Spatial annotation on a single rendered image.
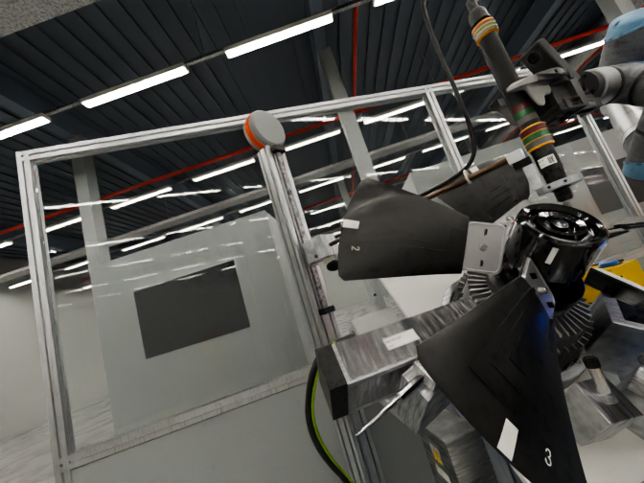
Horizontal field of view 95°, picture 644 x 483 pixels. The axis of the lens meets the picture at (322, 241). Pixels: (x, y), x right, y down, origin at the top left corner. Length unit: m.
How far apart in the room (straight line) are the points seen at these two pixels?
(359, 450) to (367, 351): 0.59
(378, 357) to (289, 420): 0.71
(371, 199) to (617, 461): 0.57
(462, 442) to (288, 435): 0.59
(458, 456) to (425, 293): 0.36
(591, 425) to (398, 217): 0.43
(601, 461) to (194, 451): 1.04
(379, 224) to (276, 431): 0.85
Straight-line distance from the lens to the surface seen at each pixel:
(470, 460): 0.88
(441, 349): 0.36
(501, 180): 0.78
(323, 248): 0.92
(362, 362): 0.52
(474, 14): 0.82
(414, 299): 0.77
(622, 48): 1.22
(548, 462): 0.43
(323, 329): 0.99
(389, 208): 0.60
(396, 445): 1.30
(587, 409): 0.65
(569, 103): 0.76
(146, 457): 1.28
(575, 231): 0.60
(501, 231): 0.61
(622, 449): 0.73
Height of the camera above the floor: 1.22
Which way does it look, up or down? 10 degrees up
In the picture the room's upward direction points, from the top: 17 degrees counter-clockwise
